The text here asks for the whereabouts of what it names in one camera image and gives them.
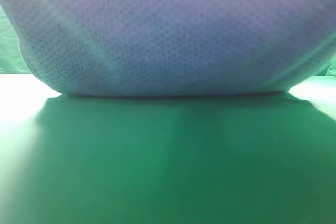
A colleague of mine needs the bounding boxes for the blue waffle-weave towel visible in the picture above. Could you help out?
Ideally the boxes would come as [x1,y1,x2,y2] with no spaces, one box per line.
[1,0,335,97]

